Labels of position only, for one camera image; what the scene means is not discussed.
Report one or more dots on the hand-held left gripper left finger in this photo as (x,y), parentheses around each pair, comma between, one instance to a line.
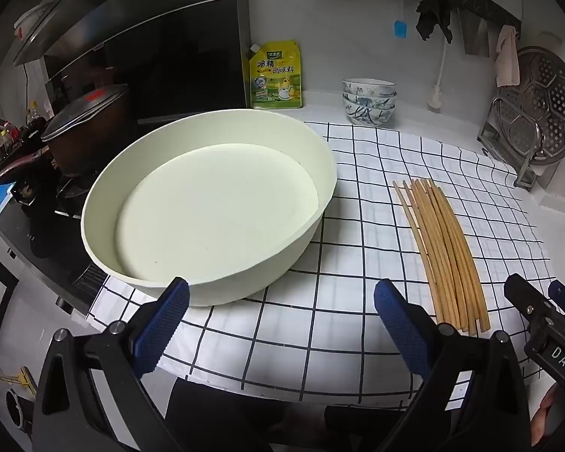
(162,325)

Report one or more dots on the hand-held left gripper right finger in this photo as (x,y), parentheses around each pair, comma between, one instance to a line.
(402,334)

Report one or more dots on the pile of wooden chopsticks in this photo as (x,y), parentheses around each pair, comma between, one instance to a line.
(445,245)

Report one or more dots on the cream round pan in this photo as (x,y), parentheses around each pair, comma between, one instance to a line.
(216,207)

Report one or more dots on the person's right hand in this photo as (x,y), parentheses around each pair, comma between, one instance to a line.
(544,423)

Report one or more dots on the white black-grid cloth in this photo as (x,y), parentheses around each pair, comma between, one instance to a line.
(348,254)

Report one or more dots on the black gas stove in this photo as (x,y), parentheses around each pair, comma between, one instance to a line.
(42,245)

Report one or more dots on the yellow metal hook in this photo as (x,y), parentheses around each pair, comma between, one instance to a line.
(21,379)

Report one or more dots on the steel dish rack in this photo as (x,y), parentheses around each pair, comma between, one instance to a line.
(488,137)

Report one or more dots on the dark round canister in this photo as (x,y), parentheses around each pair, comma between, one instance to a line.
(16,409)

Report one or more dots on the dark brown pot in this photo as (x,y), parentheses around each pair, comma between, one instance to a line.
(89,146)

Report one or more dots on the perforated steel steamer plate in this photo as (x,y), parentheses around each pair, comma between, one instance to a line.
(546,103)

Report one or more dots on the blue floral bowl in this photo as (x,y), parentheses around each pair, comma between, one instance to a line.
(369,85)
(369,115)
(358,100)

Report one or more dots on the glass pot lid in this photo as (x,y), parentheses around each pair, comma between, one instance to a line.
(84,108)

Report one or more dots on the pink hanging cloth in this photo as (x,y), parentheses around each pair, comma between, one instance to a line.
(507,61)

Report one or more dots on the red-cap sauce bottle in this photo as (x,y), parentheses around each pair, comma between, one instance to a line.
(4,136)

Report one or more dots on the yellow-cap sauce bottle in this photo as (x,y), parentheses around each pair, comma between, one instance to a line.
(33,113)

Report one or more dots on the steel cleaver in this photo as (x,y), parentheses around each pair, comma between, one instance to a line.
(475,37)

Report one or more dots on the yellow seasoning pouch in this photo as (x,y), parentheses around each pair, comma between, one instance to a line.
(275,80)

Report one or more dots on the range hood with black glass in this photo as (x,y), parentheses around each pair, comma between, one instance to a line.
(146,47)

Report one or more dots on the black hanging cloth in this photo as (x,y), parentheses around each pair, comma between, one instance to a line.
(433,19)

